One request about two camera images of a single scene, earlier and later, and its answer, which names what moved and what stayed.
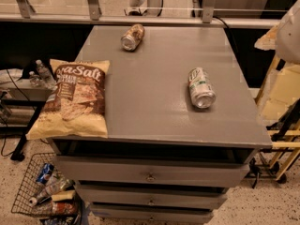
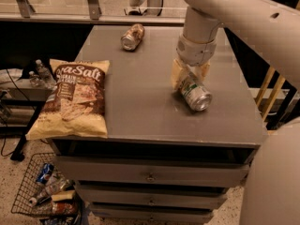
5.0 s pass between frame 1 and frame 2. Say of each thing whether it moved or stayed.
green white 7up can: moved
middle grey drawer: stayed
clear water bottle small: stayed
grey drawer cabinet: stayed
